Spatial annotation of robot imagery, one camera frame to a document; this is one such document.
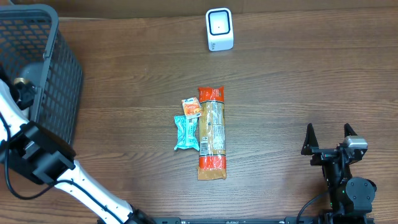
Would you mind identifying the orange long noodle packet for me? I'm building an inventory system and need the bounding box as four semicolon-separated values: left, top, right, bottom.
197;87;227;180

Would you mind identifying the teal snack packet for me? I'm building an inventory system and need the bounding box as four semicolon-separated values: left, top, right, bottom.
174;115;200;151

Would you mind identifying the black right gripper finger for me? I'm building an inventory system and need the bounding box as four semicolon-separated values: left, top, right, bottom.
301;123;319;156
344;123;357;137

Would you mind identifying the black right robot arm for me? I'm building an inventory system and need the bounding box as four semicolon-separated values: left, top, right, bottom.
295;123;377;224

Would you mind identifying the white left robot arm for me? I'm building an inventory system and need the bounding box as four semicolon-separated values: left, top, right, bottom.
1;70;154;223

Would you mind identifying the white barcode scanner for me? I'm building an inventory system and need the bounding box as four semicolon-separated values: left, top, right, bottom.
205;7;234;52

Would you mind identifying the brown cardboard backdrop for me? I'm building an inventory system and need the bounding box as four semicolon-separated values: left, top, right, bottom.
1;0;397;19

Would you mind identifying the small orange sachet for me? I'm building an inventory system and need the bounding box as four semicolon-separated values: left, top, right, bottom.
182;97;202;119

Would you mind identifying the white tube with gold cap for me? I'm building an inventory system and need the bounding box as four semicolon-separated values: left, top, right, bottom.
13;77;30;86

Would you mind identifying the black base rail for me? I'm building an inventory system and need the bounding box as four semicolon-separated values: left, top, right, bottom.
96;216;376;224

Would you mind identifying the grey plastic shopping basket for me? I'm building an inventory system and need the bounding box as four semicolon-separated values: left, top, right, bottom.
1;4;83;144

